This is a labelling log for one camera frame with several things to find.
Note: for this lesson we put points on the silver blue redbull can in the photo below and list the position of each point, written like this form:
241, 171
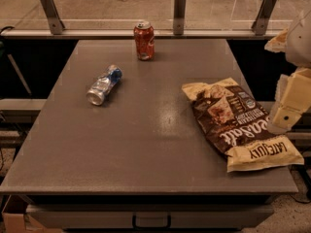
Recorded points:
99, 91

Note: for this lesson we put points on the grey drawer with handle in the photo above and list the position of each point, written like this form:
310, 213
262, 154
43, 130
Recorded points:
150, 217

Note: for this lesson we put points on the brown cream chip bag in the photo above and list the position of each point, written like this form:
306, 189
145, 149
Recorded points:
236, 125

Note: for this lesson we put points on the middle metal bracket post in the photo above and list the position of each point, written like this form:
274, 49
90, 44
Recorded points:
179, 17

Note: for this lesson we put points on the metal bracket post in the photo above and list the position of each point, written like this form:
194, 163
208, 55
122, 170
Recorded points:
55, 24
260, 24
179, 17

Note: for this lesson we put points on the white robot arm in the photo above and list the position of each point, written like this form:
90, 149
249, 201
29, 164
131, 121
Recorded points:
298, 45

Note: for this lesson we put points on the red soda can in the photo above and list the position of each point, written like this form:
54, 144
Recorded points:
145, 40

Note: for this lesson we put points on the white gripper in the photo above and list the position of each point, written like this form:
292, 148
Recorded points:
300, 42

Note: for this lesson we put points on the right metal bracket post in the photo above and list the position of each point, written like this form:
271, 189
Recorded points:
260, 24

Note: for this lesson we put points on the cardboard box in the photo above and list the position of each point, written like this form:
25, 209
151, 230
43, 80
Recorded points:
17, 221

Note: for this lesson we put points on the left metal bracket post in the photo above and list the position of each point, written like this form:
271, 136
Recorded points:
55, 24

